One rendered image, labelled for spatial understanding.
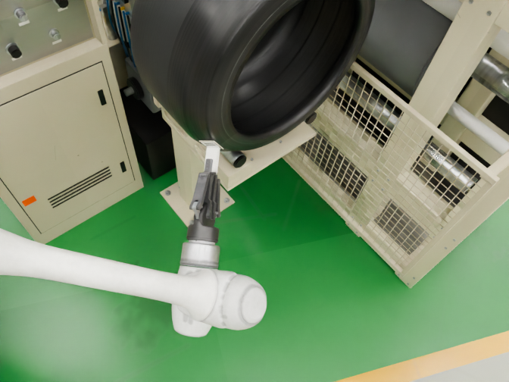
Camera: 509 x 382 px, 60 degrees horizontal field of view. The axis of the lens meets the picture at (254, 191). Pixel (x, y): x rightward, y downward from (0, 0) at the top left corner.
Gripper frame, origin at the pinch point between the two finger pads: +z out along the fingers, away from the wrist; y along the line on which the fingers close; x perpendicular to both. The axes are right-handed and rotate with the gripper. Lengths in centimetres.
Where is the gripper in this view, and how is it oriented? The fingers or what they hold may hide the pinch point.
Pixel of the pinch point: (211, 160)
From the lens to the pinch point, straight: 110.3
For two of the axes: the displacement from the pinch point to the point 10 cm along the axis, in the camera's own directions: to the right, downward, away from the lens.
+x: 9.4, 0.3, -3.4
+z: 1.0, -9.8, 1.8
